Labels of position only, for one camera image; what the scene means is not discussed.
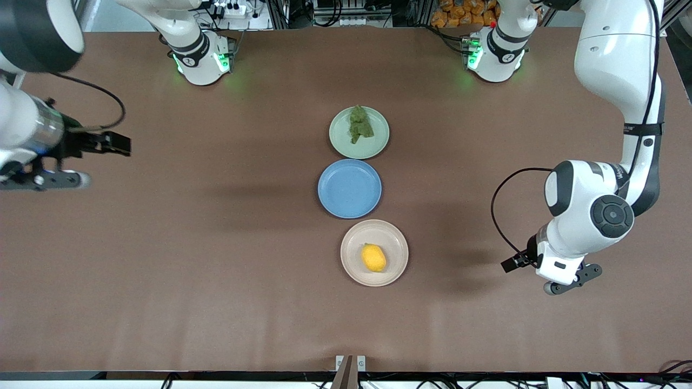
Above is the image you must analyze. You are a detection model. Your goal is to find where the green lettuce leaf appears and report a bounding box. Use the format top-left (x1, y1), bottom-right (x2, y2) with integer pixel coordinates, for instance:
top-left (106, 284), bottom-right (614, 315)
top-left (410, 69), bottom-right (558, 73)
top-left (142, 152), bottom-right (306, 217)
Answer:
top-left (349, 105), bottom-right (375, 145)

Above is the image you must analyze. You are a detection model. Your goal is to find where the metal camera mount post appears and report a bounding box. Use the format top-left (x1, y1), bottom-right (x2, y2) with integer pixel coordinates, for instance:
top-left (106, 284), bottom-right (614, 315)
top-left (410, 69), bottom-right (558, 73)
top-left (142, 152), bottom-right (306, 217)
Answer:
top-left (330, 354), bottom-right (367, 389)

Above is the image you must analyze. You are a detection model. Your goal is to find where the orange snack bag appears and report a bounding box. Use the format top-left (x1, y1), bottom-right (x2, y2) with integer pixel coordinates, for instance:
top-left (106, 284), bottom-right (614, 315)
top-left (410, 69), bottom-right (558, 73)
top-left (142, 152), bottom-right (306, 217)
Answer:
top-left (431, 0), bottom-right (501, 29)

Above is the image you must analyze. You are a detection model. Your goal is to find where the blue round plate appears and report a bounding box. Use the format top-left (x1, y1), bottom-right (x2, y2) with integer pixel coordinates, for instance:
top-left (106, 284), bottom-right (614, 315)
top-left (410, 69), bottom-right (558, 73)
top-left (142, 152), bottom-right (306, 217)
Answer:
top-left (317, 159), bottom-right (383, 219)

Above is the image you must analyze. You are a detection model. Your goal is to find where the beige round plate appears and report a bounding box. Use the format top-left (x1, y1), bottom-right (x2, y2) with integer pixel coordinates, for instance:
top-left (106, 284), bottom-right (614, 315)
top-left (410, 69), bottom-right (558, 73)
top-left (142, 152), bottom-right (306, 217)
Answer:
top-left (340, 219), bottom-right (409, 287)

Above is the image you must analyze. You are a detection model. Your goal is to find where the aluminium equipment rack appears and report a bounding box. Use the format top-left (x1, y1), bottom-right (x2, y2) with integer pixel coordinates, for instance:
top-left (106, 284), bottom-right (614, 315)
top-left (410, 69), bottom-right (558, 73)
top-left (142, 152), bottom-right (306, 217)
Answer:
top-left (268, 0), bottom-right (433, 29)

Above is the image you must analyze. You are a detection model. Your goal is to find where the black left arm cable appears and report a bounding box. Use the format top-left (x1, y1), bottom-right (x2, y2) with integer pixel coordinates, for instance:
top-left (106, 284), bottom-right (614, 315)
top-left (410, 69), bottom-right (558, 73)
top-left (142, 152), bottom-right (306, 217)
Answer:
top-left (490, 0), bottom-right (664, 261)

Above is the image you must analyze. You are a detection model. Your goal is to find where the yellow lemon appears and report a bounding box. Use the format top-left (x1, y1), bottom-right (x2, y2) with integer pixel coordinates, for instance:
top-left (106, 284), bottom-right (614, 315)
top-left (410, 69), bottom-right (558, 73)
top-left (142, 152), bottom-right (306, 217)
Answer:
top-left (361, 243), bottom-right (388, 273)

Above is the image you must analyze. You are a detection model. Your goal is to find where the white table front rail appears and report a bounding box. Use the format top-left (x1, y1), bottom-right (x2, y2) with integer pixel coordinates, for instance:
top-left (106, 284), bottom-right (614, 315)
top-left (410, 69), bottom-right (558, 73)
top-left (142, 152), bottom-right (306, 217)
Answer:
top-left (0, 381), bottom-right (692, 389)

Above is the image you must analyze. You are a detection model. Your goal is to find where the pale green round plate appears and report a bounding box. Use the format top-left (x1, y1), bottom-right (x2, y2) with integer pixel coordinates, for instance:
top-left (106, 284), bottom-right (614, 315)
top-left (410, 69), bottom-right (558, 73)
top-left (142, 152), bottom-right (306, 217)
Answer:
top-left (329, 106), bottom-right (390, 160)

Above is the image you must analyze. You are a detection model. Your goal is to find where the brown table cover mat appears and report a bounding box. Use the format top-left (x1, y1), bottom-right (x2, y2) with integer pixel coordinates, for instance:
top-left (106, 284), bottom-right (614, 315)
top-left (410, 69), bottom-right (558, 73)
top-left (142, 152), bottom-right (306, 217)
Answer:
top-left (0, 27), bottom-right (692, 373)

